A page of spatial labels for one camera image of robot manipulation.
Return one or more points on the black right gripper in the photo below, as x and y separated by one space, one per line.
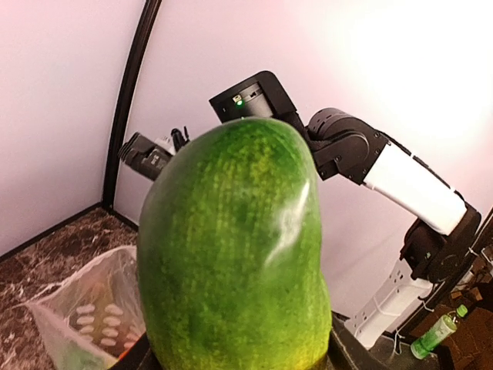
145 156

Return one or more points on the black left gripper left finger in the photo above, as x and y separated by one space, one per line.
139 357

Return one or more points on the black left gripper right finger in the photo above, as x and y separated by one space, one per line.
344 352

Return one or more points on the clear zip top bag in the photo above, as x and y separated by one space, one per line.
95 315

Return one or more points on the green orange toy mango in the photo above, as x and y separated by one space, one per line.
228 253

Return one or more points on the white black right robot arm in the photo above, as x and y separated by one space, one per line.
445 224

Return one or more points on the green drink bottle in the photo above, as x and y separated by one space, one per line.
445 326

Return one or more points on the black left frame post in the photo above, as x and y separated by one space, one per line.
124 101

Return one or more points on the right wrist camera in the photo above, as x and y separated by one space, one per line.
260 95

